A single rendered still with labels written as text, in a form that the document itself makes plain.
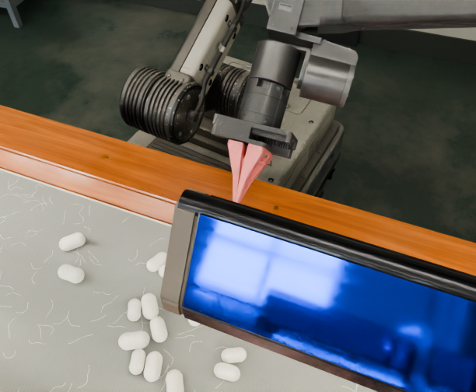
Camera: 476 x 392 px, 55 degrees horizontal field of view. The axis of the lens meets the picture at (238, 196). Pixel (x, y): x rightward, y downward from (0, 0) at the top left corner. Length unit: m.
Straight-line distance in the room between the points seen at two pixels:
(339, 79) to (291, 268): 0.37
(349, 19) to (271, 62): 0.10
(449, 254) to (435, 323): 0.46
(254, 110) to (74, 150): 0.37
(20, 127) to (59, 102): 1.37
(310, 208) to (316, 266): 0.46
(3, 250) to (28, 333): 0.15
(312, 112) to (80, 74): 1.39
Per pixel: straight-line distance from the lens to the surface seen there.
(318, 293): 0.25
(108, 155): 0.80
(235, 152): 0.56
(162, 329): 0.61
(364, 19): 0.59
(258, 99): 0.57
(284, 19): 0.58
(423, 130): 2.13
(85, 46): 2.63
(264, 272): 0.25
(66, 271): 0.68
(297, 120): 1.30
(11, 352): 0.67
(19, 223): 0.78
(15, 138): 0.89
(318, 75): 0.58
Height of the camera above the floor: 1.31
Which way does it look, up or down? 50 degrees down
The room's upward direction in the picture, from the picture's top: straight up
